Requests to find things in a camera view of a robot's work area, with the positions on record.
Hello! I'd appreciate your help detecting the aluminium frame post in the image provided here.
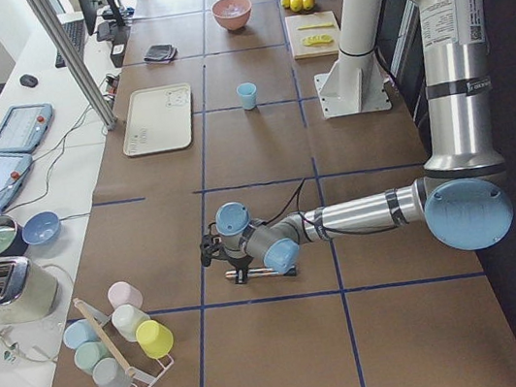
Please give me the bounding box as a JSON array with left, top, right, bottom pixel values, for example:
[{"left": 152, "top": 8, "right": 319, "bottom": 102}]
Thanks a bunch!
[{"left": 26, "top": 0, "right": 116, "bottom": 131}]

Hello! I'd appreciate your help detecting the white cup on rack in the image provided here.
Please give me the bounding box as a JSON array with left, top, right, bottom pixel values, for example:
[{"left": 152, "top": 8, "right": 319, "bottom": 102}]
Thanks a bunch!
[{"left": 111, "top": 304, "right": 150, "bottom": 342}]

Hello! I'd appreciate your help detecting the yellow lemon top left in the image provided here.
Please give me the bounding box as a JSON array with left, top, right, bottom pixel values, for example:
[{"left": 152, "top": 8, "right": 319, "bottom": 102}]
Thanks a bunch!
[{"left": 302, "top": 0, "right": 316, "bottom": 11}]

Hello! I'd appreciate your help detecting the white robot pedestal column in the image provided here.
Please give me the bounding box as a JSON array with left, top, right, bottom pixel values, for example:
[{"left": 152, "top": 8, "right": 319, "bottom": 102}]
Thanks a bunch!
[{"left": 314, "top": 0, "right": 392, "bottom": 118}]

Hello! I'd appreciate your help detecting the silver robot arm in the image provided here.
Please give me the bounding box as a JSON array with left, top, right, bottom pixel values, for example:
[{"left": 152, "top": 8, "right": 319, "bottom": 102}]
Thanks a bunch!
[{"left": 200, "top": 0, "right": 514, "bottom": 283}]

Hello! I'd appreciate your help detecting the yellow cup on rack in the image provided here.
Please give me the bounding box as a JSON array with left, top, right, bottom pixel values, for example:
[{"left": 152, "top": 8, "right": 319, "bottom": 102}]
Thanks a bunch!
[{"left": 136, "top": 319, "right": 175, "bottom": 359}]

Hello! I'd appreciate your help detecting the wooden cutting board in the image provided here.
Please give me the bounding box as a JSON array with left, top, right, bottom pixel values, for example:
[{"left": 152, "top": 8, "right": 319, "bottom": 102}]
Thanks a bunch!
[{"left": 284, "top": 11, "right": 340, "bottom": 60}]

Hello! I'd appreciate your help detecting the black computer mouse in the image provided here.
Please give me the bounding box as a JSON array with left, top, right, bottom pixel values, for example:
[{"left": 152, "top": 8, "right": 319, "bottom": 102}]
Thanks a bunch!
[{"left": 19, "top": 74, "right": 38, "bottom": 88}]

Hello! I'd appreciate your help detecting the pile of ice cubes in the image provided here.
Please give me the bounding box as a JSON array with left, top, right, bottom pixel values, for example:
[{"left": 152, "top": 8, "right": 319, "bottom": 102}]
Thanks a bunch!
[{"left": 218, "top": 3, "right": 246, "bottom": 18}]

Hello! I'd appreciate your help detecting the yellow plastic knife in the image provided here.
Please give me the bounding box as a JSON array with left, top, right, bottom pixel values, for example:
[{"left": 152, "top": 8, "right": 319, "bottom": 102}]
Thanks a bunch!
[{"left": 297, "top": 22, "right": 337, "bottom": 31}]

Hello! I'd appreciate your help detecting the pink bowl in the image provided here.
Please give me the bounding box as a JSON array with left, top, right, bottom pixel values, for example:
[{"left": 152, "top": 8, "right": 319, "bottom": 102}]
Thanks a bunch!
[{"left": 211, "top": 0, "right": 252, "bottom": 31}]

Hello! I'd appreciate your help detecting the teach pendant far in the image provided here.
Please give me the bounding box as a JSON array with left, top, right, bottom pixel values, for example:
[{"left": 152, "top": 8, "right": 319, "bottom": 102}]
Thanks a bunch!
[{"left": 0, "top": 103, "right": 54, "bottom": 153}]

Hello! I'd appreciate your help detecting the light blue plastic cup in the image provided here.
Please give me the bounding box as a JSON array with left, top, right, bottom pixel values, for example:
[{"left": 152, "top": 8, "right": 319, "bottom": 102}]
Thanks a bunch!
[{"left": 236, "top": 82, "right": 257, "bottom": 111}]

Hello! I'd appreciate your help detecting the grey cup on rack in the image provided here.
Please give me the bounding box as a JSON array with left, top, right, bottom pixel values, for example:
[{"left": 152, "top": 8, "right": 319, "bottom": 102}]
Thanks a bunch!
[{"left": 92, "top": 357, "right": 132, "bottom": 387}]

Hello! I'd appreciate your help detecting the yellow lemon middle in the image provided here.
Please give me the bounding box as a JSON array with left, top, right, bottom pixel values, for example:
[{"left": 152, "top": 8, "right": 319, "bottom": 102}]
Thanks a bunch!
[{"left": 289, "top": 0, "right": 304, "bottom": 13}]

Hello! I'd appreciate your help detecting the blue bowl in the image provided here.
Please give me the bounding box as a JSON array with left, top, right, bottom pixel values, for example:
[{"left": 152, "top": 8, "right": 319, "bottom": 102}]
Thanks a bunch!
[{"left": 21, "top": 211, "right": 61, "bottom": 245}]

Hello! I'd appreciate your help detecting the green cup on rack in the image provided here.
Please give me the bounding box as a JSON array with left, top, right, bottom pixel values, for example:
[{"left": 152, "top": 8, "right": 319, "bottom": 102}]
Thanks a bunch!
[{"left": 74, "top": 341, "right": 112, "bottom": 375}]

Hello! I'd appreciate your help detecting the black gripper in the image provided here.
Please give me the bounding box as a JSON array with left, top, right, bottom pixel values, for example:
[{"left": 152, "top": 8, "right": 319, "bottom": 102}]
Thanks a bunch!
[{"left": 227, "top": 255, "right": 254, "bottom": 285}]

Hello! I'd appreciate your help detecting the blue cup on rack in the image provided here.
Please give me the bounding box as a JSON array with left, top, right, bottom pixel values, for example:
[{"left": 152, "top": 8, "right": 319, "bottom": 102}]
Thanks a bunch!
[{"left": 62, "top": 318, "right": 99, "bottom": 350}]

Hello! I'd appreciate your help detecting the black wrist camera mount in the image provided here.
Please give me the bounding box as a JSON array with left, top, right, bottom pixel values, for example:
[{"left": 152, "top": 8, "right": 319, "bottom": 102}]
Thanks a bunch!
[{"left": 199, "top": 222, "right": 228, "bottom": 268}]

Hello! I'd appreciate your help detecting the pink cup on rack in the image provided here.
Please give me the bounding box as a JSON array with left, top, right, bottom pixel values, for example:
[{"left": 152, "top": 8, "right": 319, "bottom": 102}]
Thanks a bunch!
[{"left": 107, "top": 280, "right": 144, "bottom": 308}]

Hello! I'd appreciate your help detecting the black keyboard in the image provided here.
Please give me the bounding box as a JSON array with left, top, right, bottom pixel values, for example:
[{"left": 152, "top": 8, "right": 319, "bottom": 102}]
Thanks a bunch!
[{"left": 61, "top": 19, "right": 86, "bottom": 58}]

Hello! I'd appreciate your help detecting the steel muddler black head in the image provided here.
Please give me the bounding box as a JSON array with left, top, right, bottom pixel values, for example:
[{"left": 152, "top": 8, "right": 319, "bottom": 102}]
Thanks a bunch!
[{"left": 225, "top": 267, "right": 298, "bottom": 281}]

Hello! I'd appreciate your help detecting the lemon slices row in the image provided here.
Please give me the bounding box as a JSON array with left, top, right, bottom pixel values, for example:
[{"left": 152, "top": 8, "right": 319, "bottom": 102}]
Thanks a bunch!
[{"left": 301, "top": 33, "right": 334, "bottom": 47}]

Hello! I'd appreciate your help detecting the cream bear serving tray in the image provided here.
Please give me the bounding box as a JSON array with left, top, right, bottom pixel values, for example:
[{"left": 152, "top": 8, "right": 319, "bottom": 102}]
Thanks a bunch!
[{"left": 123, "top": 82, "right": 193, "bottom": 157}]

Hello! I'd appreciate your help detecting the white wire cup rack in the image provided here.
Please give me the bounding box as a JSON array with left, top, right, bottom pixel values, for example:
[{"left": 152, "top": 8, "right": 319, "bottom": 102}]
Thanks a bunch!
[{"left": 72, "top": 298, "right": 175, "bottom": 387}]

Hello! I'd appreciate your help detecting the grey folded cloth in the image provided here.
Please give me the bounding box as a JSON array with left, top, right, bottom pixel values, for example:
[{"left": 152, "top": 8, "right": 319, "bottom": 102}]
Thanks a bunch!
[{"left": 142, "top": 42, "right": 177, "bottom": 65}]

